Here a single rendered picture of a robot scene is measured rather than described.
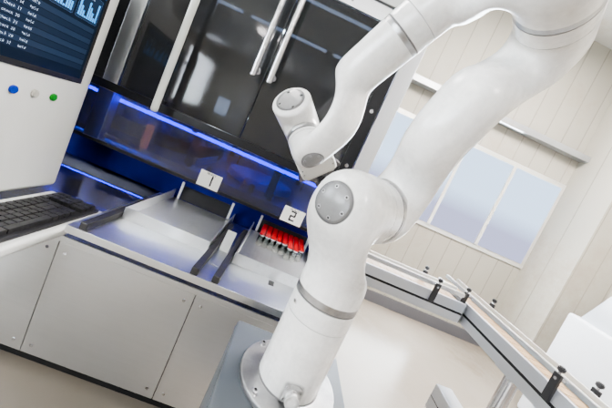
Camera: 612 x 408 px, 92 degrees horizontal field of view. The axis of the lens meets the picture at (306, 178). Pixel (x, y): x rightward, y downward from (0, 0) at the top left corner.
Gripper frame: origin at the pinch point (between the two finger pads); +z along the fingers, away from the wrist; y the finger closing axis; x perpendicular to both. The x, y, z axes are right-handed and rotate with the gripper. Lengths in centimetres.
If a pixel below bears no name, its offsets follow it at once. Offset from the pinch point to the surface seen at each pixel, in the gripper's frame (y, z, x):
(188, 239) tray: 42.8, -0.7, 0.8
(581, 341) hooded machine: -128, 215, 75
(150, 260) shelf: 46.8, -11.8, 9.4
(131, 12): 37, -34, -74
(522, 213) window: -191, 270, -36
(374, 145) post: -23.6, 18.1, -17.3
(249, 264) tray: 29.8, 8.9, 11.2
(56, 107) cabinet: 66, -29, -45
